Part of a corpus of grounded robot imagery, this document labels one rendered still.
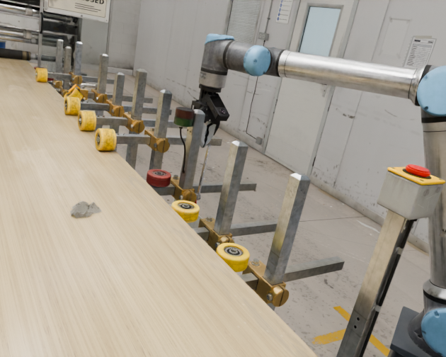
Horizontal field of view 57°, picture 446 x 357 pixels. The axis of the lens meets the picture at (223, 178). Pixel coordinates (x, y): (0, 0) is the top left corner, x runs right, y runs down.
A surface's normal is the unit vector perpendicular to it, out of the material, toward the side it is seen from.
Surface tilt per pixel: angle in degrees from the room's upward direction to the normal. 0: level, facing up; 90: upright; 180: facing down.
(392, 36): 90
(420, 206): 90
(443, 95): 83
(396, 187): 90
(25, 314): 0
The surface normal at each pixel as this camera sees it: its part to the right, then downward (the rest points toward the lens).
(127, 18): 0.47, 0.38
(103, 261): 0.19, -0.93
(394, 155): -0.86, 0.00
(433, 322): -0.53, 0.27
